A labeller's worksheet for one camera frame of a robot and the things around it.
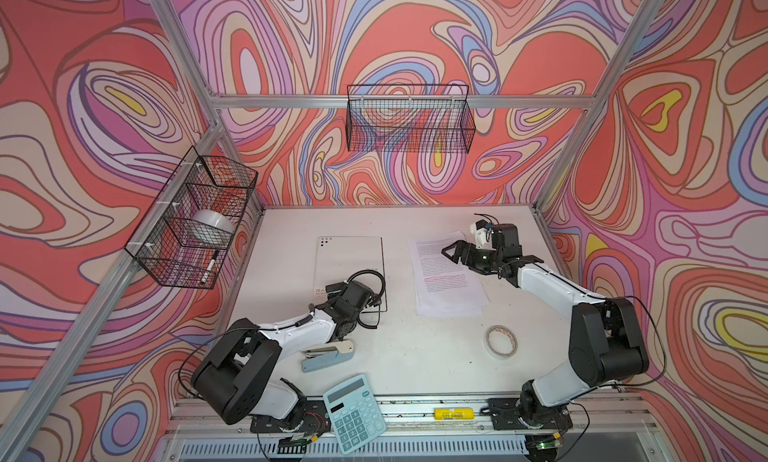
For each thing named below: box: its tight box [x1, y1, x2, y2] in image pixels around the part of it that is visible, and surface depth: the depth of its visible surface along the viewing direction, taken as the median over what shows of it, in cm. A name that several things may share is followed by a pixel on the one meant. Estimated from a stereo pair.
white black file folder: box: [313, 236, 388, 313], surface depth 106 cm
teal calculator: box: [323, 374, 387, 454], surface depth 73 cm
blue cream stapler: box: [300, 340, 354, 373], surface depth 82 cm
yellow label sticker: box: [433, 408, 475, 420], surface depth 74 cm
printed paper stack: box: [408, 230, 490, 316], surface depth 98 cm
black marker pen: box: [201, 249, 220, 285], surface depth 73 cm
